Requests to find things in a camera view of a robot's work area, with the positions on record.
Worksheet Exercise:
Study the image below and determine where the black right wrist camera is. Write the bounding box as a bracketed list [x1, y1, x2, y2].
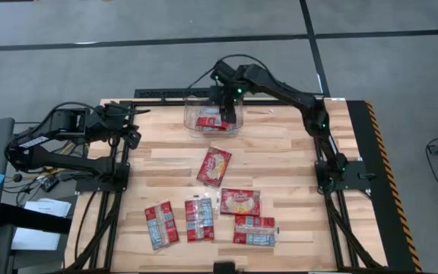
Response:
[210, 59, 236, 83]

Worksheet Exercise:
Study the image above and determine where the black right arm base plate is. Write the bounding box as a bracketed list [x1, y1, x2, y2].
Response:
[315, 159, 371, 193]

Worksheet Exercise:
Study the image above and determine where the black mat with hazard stripes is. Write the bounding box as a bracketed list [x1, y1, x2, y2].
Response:
[346, 99, 424, 273]

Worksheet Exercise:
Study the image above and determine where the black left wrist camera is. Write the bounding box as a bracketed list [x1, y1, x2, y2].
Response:
[124, 128, 142, 150]

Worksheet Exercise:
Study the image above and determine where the black aluminium table frame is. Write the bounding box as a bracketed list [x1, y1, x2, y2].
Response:
[65, 99, 389, 273]

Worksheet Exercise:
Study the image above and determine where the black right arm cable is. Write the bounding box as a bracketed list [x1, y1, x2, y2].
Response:
[186, 53, 271, 91]

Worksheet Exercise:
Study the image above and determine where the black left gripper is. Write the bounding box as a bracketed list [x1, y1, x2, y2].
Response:
[96, 103, 151, 132]

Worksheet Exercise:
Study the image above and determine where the black flat bar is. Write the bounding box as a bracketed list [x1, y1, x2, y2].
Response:
[0, 202, 72, 234]

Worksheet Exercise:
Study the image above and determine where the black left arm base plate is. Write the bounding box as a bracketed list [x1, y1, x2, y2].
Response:
[75, 162, 131, 193]

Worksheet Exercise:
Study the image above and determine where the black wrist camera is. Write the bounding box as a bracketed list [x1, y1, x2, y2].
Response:
[124, 128, 142, 150]
[210, 59, 236, 83]

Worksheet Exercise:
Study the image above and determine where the black perforated strip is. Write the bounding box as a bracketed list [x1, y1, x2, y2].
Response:
[133, 88, 214, 100]

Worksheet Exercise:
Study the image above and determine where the white paper sheet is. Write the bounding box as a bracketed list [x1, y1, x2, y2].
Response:
[11, 227, 62, 251]
[24, 197, 72, 218]

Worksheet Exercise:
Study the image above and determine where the clear plastic basket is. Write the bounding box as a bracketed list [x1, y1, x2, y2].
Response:
[183, 97, 245, 138]

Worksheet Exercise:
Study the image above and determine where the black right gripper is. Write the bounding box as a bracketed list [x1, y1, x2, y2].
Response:
[216, 85, 244, 125]

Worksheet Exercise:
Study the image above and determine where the black table-level camera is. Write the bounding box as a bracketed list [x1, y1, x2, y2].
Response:
[213, 260, 237, 273]

